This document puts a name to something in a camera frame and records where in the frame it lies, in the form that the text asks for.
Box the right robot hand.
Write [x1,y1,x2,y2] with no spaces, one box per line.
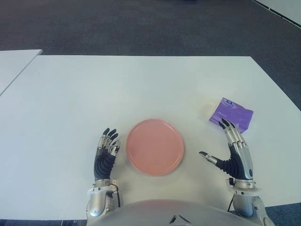
[198,118,256,183]

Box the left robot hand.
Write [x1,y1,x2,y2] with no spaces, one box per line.
[93,128,121,182]

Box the purple tissue paper pack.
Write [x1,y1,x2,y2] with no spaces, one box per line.
[208,97,255,135]

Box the pink round plate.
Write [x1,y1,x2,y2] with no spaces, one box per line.
[126,119,185,176]

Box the silver robot torso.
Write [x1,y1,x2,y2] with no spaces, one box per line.
[87,199,273,226]

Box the white adjacent table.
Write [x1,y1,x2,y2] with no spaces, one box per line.
[0,49,43,97]

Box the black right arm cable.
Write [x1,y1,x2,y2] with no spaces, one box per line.
[227,192,235,212]

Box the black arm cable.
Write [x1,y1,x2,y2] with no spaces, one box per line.
[112,184,121,208]
[227,192,235,212]

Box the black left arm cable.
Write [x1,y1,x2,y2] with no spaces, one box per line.
[112,184,121,208]

